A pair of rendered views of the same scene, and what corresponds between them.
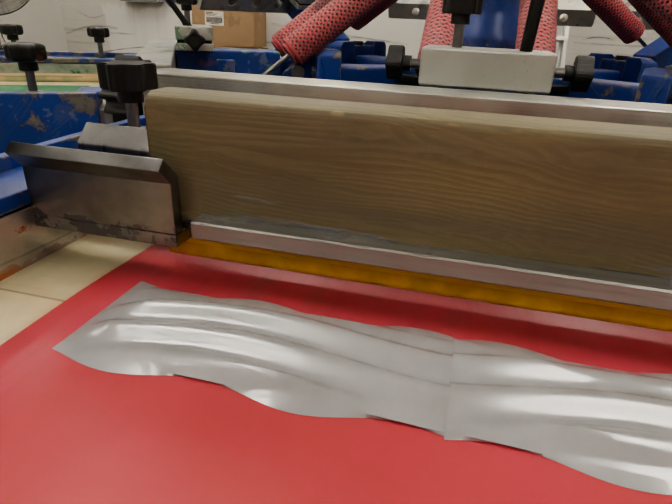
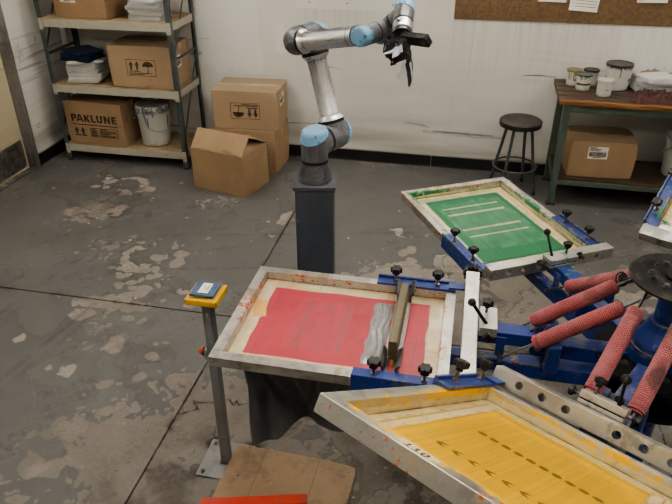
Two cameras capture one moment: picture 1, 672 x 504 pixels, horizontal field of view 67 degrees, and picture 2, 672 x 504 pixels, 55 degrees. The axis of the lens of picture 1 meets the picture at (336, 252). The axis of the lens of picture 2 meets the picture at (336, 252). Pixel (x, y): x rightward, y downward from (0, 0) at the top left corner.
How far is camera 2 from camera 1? 2.29 m
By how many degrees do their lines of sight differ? 76
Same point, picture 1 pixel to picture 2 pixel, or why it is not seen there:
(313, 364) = (377, 320)
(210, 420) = (368, 315)
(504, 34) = (640, 339)
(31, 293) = (388, 296)
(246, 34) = not seen: outside the picture
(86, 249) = not seen: hidden behind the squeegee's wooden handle
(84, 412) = (367, 308)
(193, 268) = not seen: hidden behind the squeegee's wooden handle
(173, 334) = (380, 309)
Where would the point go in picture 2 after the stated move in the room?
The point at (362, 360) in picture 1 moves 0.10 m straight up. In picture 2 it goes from (379, 324) to (380, 302)
